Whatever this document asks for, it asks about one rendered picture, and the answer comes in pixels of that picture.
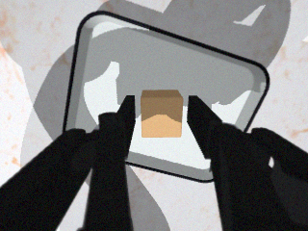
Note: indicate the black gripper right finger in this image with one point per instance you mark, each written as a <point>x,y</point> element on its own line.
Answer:
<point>247,190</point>

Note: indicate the white tray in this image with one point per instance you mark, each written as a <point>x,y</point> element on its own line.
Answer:
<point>115,56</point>

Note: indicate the brown cube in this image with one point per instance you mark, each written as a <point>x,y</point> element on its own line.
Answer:
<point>161,114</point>

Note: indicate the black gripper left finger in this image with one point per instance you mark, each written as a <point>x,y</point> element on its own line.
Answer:
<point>38,196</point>

